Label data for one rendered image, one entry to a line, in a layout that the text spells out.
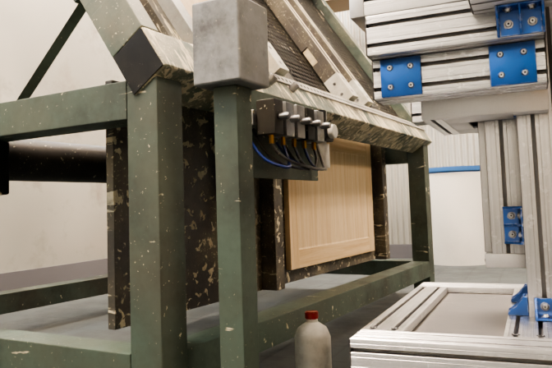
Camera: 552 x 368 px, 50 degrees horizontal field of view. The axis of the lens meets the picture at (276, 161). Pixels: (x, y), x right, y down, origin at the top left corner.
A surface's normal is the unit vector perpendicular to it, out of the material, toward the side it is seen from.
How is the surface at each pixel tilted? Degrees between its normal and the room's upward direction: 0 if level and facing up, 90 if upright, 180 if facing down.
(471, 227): 94
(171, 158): 90
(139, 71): 90
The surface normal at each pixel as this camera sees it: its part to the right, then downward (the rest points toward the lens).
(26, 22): 0.92, -0.06
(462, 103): -0.40, -0.06
